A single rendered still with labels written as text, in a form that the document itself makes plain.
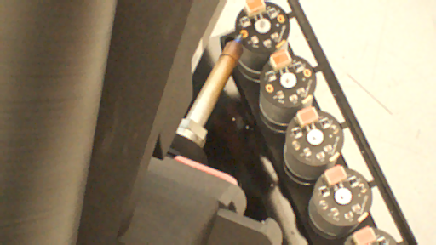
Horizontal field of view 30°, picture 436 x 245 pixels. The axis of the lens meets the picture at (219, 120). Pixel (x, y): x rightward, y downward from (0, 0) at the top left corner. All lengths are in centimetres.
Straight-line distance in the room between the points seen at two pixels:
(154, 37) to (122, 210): 3
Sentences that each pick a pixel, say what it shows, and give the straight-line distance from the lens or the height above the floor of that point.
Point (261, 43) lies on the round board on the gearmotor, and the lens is 37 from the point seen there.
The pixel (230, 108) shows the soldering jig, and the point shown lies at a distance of 41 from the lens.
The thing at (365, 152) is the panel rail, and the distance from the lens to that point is 36.
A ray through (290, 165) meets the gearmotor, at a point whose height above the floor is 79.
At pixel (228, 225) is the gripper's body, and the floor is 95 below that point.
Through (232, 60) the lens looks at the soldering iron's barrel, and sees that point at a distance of 35.
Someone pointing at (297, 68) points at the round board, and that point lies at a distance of 36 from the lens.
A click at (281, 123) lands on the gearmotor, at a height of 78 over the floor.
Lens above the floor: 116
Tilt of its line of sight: 74 degrees down
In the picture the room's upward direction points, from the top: 8 degrees counter-clockwise
